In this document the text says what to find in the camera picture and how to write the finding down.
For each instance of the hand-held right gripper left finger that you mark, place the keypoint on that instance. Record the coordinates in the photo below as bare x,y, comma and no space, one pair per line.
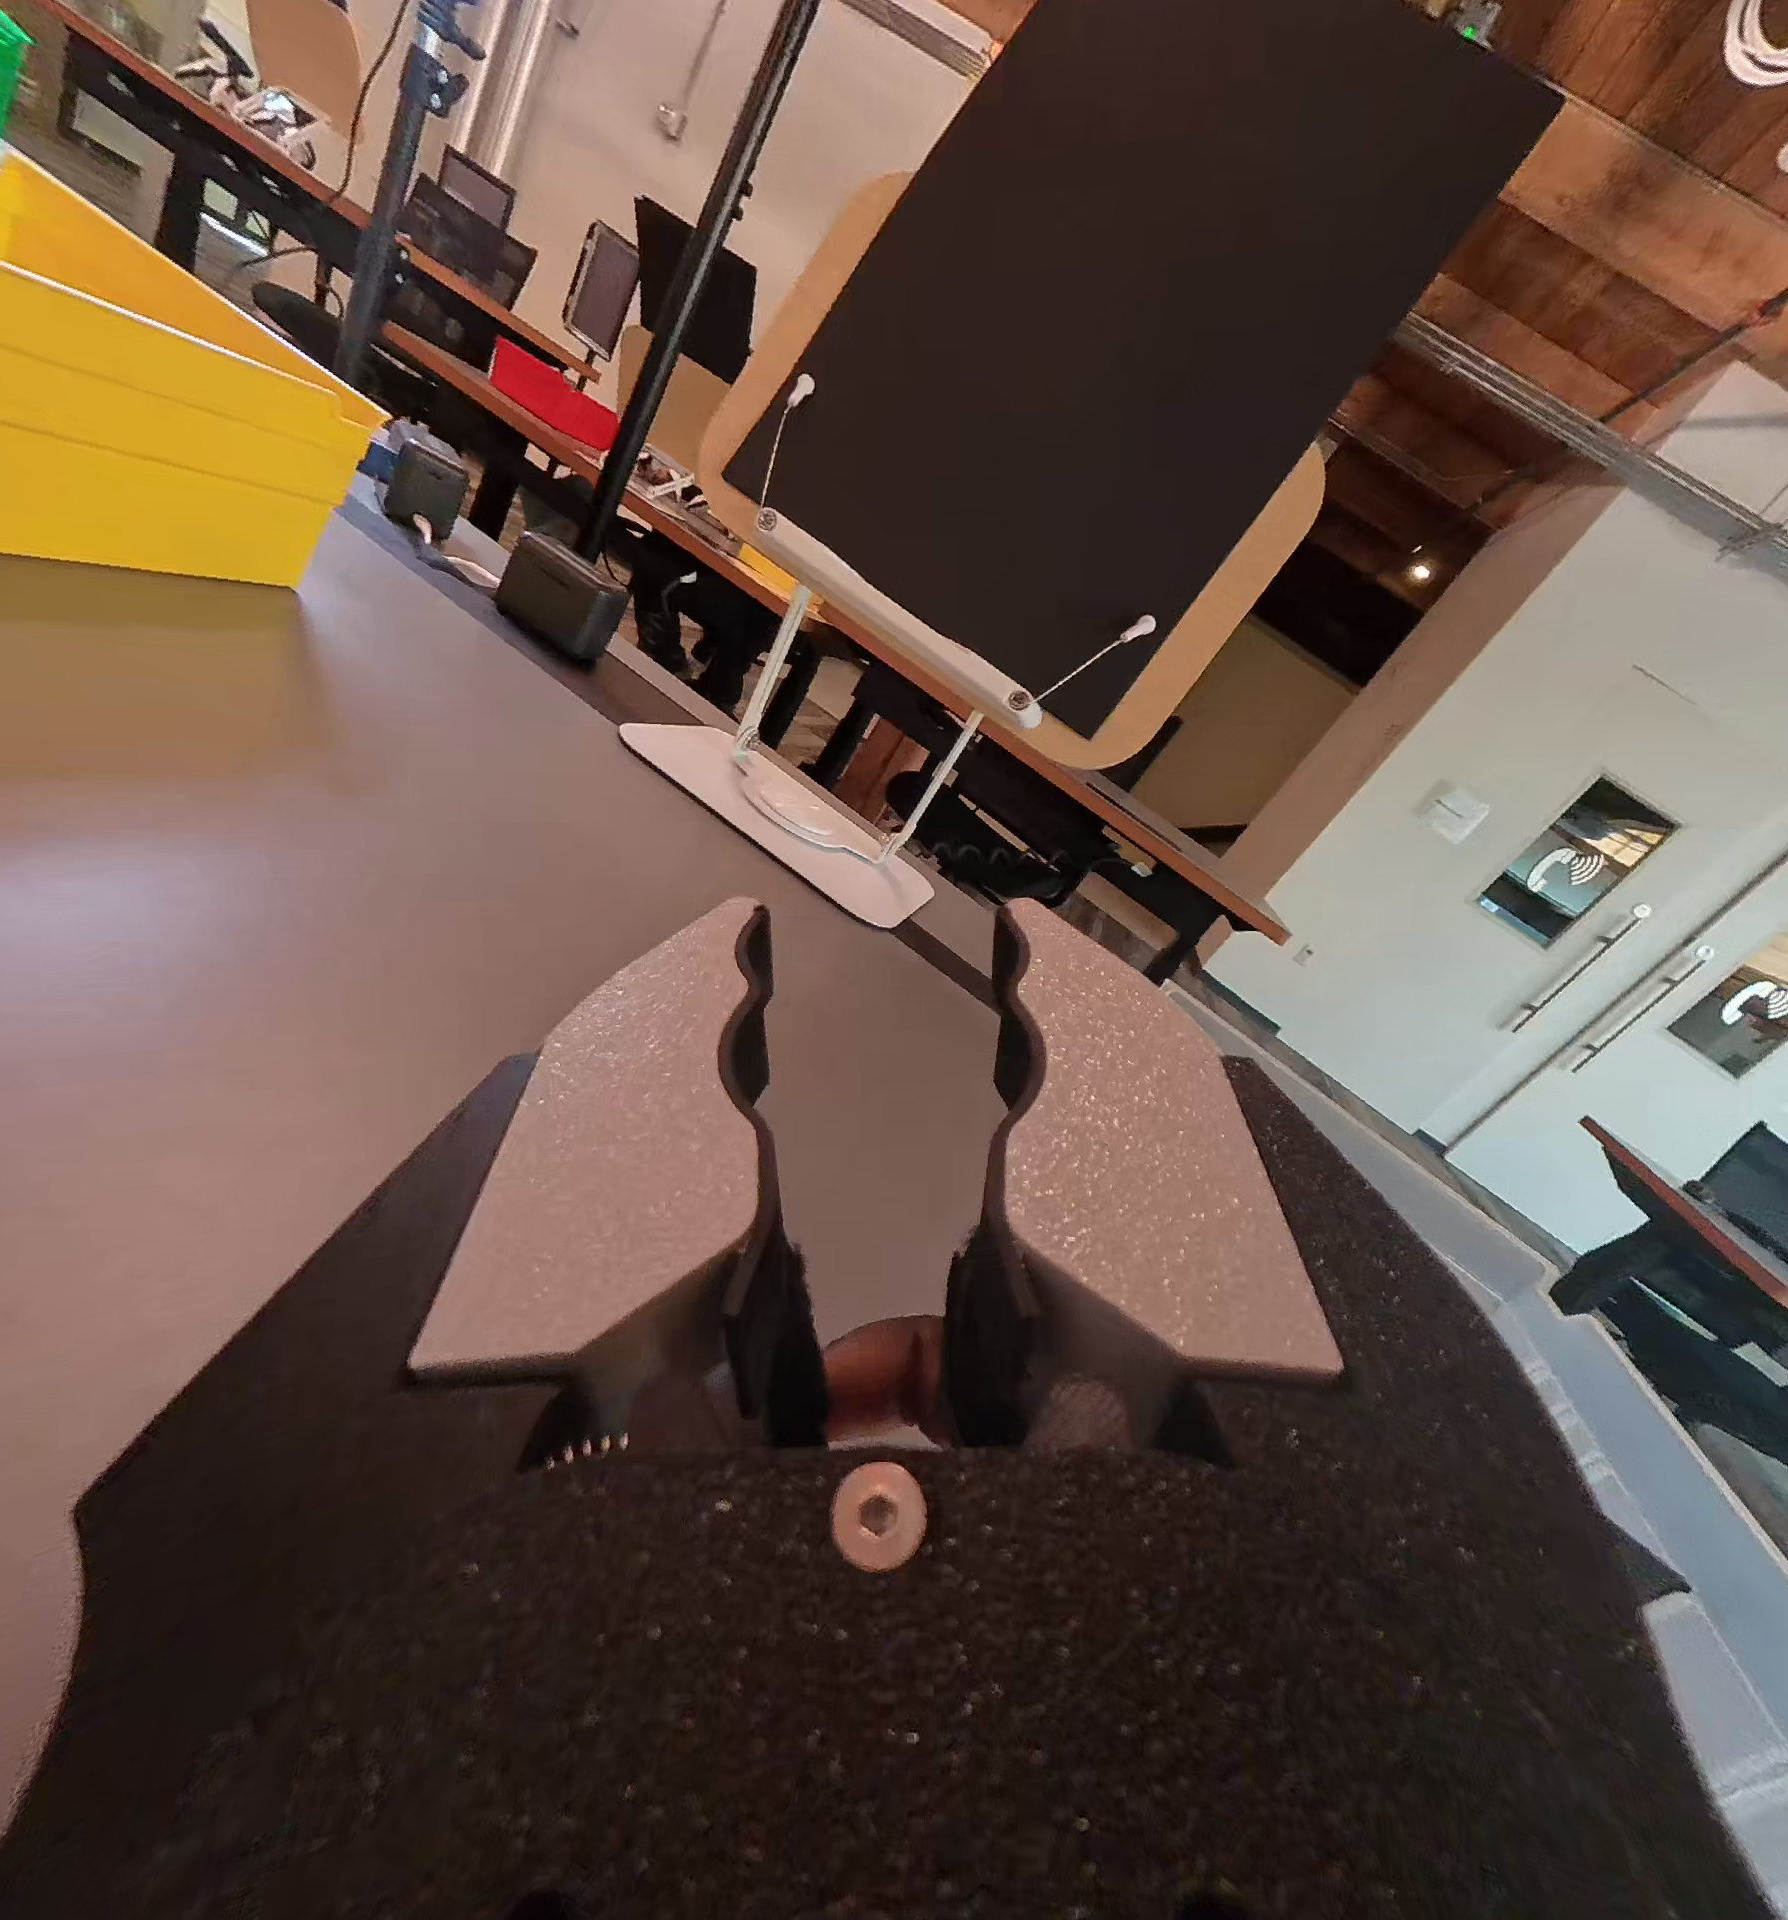
608,1186

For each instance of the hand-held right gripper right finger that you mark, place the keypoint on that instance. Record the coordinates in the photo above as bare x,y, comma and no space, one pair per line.
1150,1200

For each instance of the yellow plastic bin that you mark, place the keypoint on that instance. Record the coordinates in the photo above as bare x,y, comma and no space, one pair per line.
115,450

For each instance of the person's right hand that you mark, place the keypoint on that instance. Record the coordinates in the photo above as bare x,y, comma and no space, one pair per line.
881,1373

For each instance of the red plastic bin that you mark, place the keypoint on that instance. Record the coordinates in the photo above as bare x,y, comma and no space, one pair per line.
548,398

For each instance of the black monitor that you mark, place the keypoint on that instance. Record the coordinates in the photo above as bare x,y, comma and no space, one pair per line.
604,285

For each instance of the black board on white stand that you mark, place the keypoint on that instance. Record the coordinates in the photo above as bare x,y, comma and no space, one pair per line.
1133,300

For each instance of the black pole with round top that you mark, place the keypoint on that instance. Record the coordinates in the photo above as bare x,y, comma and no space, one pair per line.
700,257

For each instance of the black tripod stand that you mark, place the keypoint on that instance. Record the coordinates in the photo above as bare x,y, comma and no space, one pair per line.
407,150

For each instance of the white wall sign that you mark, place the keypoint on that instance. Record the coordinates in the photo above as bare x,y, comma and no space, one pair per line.
1457,806

